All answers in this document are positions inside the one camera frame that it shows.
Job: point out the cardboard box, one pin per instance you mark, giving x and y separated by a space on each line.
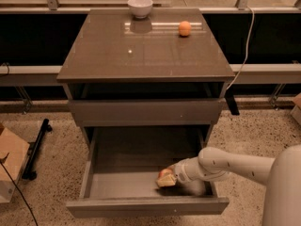
13 153

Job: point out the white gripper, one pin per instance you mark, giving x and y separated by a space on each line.
181 171

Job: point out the open grey middle drawer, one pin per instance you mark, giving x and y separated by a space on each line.
122 168

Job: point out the black metal bar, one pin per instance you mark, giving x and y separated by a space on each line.
29 173

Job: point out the grey drawer cabinet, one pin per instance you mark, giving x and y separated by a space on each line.
117 57

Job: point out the black cabinet foot bracket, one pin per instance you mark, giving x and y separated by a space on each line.
231 103

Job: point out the red apple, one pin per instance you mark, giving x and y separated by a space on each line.
165 172

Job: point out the orange fruit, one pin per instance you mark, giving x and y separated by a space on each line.
184 28

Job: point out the white ceramic bowl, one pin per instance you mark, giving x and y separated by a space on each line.
140 8

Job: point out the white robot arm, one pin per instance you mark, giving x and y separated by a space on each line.
281 176

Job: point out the closed grey top drawer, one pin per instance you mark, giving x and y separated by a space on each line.
145 113

